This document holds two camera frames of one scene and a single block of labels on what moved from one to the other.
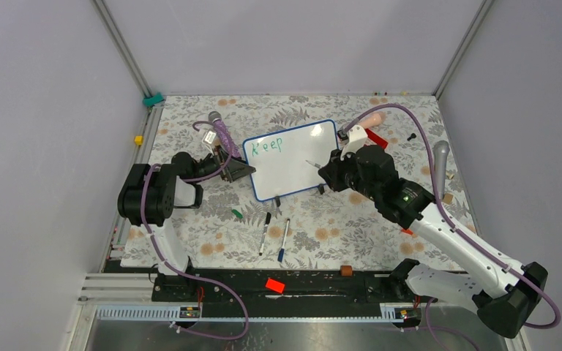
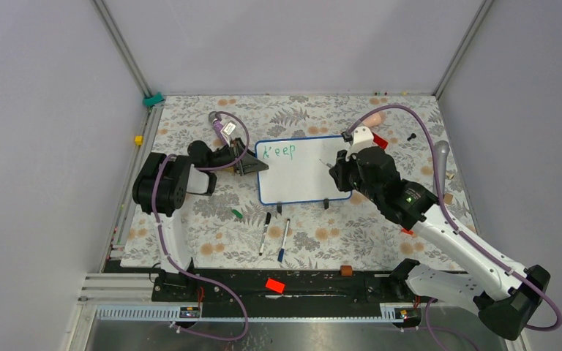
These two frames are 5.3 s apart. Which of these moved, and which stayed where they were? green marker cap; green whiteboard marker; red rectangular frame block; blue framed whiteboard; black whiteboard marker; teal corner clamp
Moved: green whiteboard marker; blue framed whiteboard
Stayed: red rectangular frame block; teal corner clamp; green marker cap; black whiteboard marker
